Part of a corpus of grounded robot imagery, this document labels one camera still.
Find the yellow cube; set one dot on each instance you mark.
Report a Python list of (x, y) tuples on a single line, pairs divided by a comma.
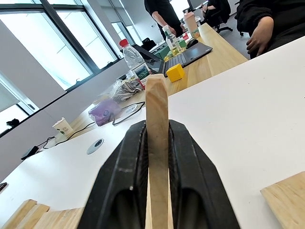
[(175, 72)]

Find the black laptop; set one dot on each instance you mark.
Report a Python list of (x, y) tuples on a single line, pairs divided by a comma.
[(190, 53)]

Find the purple plastic bag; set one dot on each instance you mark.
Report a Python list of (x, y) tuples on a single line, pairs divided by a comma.
[(104, 112)]

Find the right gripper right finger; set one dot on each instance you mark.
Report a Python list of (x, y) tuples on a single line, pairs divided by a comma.
[(197, 181)]

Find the black office chair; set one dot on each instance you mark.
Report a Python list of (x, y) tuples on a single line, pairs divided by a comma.
[(224, 16)]

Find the white paper cup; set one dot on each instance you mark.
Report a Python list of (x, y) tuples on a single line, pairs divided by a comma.
[(63, 128)]

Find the pink tumbler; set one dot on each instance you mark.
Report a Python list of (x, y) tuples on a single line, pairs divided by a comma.
[(191, 23)]

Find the wooden bar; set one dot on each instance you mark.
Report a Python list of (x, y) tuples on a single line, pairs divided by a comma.
[(157, 133), (17, 215), (62, 219), (33, 218)]

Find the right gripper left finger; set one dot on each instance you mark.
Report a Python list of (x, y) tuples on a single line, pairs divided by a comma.
[(114, 181)]

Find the open laptop with dark screen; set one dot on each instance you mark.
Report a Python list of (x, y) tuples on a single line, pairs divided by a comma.
[(149, 57)]

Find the clear bottle with white cap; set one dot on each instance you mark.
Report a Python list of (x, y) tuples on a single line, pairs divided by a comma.
[(170, 39)]

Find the clear bottle with red cap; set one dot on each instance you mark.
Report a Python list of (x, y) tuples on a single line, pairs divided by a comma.
[(131, 56)]

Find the striped cloth in clear bag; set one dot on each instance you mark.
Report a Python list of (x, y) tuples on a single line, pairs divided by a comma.
[(128, 90)]

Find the person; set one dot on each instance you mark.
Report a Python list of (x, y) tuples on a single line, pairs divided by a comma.
[(269, 23), (164, 13), (213, 8)]

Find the wooden seat board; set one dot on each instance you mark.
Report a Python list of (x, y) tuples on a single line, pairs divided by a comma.
[(286, 202)]

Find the black computer mouse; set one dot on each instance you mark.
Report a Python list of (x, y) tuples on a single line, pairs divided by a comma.
[(192, 43)]

